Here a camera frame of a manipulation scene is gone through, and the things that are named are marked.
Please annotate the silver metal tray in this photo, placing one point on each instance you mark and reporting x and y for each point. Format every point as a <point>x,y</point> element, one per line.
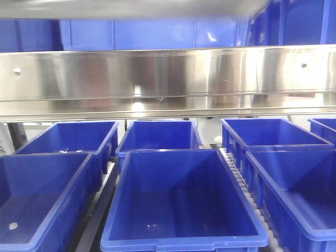
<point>128,9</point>

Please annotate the rear centre blue bin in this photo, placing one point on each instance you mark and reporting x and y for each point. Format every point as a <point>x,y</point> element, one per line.
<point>156,135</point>

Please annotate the blue bin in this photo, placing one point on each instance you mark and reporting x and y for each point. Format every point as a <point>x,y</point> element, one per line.
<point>97,137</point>
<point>186,200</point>
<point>295,191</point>
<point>324,127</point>
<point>43,197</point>
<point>156,135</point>
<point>260,134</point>

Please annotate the rear left blue bin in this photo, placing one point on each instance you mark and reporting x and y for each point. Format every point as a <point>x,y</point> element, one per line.
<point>97,137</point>

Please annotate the front centre blue bin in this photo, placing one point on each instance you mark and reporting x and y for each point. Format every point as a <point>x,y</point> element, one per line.
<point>186,200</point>

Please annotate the rear right blue bin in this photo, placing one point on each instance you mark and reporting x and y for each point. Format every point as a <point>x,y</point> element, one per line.
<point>260,134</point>

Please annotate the large blue plastic crate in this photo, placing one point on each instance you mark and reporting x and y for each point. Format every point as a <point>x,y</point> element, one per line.
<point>139,34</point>

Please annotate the front right blue bin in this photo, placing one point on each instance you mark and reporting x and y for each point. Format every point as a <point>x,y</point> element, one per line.
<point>295,191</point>

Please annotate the front left blue bin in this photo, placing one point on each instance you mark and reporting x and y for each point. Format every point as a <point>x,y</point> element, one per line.
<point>43,197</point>

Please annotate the upper right blue crate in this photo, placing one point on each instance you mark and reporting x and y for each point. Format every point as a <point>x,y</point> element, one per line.
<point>284,23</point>

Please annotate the far right blue bin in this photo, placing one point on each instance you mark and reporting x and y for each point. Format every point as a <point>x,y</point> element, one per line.
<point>324,127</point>

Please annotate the white roller track lower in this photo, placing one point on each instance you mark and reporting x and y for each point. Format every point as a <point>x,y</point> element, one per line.
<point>273,244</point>

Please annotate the left blue plastic crate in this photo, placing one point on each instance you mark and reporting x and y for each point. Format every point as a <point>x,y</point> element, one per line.
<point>25,35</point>

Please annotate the stainless steel front rail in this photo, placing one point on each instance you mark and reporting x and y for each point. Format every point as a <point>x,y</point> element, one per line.
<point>235,81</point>

